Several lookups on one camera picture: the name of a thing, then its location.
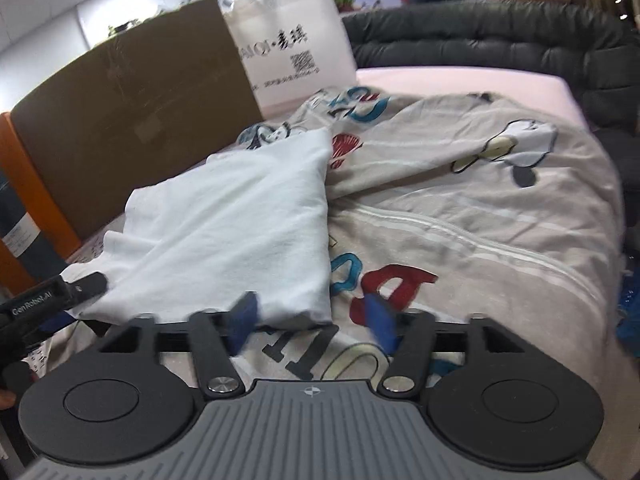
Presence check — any black puffer jacket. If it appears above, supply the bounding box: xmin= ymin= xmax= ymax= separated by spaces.
xmin=343 ymin=0 xmax=640 ymax=190

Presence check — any white shopping bag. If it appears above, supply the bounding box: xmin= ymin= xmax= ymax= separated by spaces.
xmin=224 ymin=0 xmax=357 ymax=116

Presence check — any orange cardboard box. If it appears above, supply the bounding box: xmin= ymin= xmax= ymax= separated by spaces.
xmin=1 ymin=113 xmax=81 ymax=295

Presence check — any brown cardboard box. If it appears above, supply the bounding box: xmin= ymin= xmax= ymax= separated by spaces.
xmin=10 ymin=0 xmax=262 ymax=238

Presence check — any white black trim t-shirt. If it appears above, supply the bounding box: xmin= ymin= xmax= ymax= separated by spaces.
xmin=63 ymin=128 xmax=332 ymax=330

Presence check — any dark blue vacuum bottle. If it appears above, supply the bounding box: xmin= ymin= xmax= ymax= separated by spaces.
xmin=1 ymin=174 xmax=67 ymax=296

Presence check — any printed grey bed sheet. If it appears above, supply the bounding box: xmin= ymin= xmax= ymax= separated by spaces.
xmin=24 ymin=84 xmax=632 ymax=480

